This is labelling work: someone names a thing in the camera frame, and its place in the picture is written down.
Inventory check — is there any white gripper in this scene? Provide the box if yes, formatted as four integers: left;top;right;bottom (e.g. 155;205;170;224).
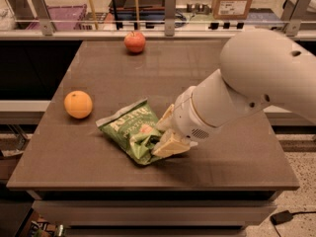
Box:
152;86;216;158

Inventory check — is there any green jalapeno chip bag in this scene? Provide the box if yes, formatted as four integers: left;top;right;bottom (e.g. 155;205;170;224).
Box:
96;99;162;166

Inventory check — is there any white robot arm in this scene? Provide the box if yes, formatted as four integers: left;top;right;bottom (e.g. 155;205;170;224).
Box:
152;29;316;158

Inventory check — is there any red apple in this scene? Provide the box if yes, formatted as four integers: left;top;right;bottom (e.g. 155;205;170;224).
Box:
124;32;146;53

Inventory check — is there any orange fruit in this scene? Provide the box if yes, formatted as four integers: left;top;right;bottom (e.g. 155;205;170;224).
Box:
64;91;93;119

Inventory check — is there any grey table drawer base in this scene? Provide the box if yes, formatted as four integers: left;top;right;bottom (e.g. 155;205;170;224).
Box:
33;200;277;237

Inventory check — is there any black power adapter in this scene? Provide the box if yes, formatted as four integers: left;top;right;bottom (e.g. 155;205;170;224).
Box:
270;210;293;225

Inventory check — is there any purple plastic crate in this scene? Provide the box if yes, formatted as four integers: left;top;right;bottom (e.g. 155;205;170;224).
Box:
26;3;89;31

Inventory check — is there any middle metal rail bracket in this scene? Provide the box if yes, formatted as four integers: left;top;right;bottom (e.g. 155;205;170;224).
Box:
165;0;176;37

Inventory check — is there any metal rail bracket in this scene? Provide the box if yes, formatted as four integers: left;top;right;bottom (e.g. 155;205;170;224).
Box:
281;0;311;37
165;0;176;37
30;0;55;36

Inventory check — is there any right metal rail bracket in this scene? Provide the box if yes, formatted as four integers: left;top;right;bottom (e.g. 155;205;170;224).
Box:
281;0;311;37

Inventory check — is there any left metal rail bracket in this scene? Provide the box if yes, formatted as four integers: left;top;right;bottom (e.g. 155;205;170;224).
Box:
30;0;55;36

